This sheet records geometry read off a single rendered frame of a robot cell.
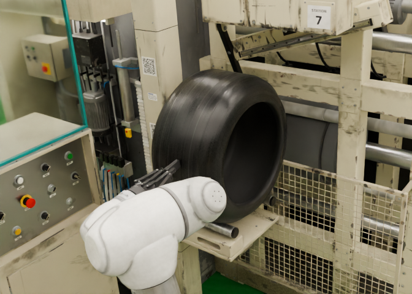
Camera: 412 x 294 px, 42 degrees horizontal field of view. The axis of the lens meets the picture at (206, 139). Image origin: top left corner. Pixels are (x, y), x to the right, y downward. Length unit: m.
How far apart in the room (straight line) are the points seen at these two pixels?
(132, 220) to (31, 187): 1.17
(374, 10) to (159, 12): 0.79
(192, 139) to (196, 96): 0.18
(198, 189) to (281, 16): 1.05
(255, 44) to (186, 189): 1.24
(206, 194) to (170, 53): 1.10
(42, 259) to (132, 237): 1.25
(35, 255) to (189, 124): 0.84
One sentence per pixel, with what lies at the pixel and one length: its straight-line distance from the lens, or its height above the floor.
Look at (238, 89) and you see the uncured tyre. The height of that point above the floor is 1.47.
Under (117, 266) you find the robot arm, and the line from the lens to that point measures 1.11.
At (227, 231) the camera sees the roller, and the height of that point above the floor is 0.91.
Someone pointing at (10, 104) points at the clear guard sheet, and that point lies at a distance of 2.07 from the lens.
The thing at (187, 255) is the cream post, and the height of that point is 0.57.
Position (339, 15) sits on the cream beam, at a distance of 1.97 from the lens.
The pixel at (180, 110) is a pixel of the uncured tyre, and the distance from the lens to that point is 1.96.
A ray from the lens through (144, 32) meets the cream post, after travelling 2.15.
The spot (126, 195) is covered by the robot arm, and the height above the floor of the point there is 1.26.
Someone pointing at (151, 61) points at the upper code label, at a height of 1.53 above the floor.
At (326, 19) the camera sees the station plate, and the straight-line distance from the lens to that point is 1.97.
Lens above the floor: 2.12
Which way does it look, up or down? 25 degrees down
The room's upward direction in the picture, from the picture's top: 4 degrees counter-clockwise
